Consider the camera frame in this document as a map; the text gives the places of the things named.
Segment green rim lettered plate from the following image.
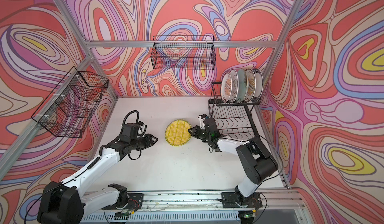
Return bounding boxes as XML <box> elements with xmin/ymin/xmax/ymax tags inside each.
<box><xmin>253</xmin><ymin>69</ymin><xmax>264</xmax><ymax>102</ymax></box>

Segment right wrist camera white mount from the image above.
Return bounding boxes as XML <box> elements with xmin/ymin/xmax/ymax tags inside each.
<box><xmin>198</xmin><ymin>114</ymin><xmax>208</xmax><ymax>121</ymax></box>

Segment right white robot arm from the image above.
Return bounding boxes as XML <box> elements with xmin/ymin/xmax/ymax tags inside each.
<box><xmin>188</xmin><ymin>118</ymin><xmax>279</xmax><ymax>205</ymax></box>

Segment white plate green quatrefoil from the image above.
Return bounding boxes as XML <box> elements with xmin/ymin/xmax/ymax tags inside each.
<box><xmin>230</xmin><ymin>69</ymin><xmax>239</xmax><ymax>103</ymax></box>

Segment black wire basket back wall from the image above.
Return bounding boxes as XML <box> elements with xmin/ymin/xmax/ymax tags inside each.
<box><xmin>151</xmin><ymin>35</ymin><xmax>216</xmax><ymax>70</ymax></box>

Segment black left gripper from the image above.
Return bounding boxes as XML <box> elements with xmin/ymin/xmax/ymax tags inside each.
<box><xmin>130</xmin><ymin>133</ymin><xmax>160</xmax><ymax>151</ymax></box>

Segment black wire basket wall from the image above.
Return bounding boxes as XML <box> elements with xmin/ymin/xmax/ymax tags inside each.
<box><xmin>151</xmin><ymin>35</ymin><xmax>216</xmax><ymax>70</ymax></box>
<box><xmin>31</xmin><ymin>67</ymin><xmax>109</xmax><ymax>138</ymax></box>

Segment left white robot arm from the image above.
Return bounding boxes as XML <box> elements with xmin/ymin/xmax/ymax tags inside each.
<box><xmin>37</xmin><ymin>122</ymin><xmax>158</xmax><ymax>224</ymax></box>

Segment yellow green woven tray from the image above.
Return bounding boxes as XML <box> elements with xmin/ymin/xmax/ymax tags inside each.
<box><xmin>165</xmin><ymin>119</ymin><xmax>192</xmax><ymax>147</ymax></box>

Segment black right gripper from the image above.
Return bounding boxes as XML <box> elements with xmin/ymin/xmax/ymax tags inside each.
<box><xmin>188</xmin><ymin>125</ymin><xmax>212</xmax><ymax>141</ymax></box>

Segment black two-tier dish rack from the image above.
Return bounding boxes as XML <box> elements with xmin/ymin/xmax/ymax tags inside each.
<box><xmin>208</xmin><ymin>81</ymin><xmax>260</xmax><ymax>141</ymax></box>

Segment light blue flower plate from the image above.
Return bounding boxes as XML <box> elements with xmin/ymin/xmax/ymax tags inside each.
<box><xmin>237</xmin><ymin>69</ymin><xmax>248</xmax><ymax>102</ymax></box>

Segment large orange sunburst plate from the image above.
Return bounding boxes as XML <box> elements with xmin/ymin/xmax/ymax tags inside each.
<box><xmin>244</xmin><ymin>69</ymin><xmax>256</xmax><ymax>102</ymax></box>

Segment black wire basket left wall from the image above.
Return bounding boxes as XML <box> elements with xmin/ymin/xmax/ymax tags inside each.
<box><xmin>31</xmin><ymin>67</ymin><xmax>109</xmax><ymax>138</ymax></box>

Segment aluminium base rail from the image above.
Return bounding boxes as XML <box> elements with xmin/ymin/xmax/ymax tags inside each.
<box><xmin>129</xmin><ymin>188</ymin><xmax>306</xmax><ymax>212</ymax></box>

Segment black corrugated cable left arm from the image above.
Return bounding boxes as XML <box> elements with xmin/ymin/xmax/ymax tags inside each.
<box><xmin>122</xmin><ymin>110</ymin><xmax>145</xmax><ymax>135</ymax></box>

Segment small orange sunburst plate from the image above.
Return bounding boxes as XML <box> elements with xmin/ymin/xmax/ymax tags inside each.
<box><xmin>221</xmin><ymin>72</ymin><xmax>232</xmax><ymax>103</ymax></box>

